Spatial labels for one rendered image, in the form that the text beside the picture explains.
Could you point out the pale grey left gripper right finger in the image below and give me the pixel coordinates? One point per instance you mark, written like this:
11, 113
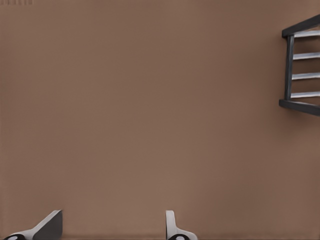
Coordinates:
171, 225

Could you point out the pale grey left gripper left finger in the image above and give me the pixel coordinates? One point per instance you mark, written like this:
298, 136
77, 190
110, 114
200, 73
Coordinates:
47, 226

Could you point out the black shoe rack silver bars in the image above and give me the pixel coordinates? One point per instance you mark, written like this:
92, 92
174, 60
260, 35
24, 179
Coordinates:
290, 62

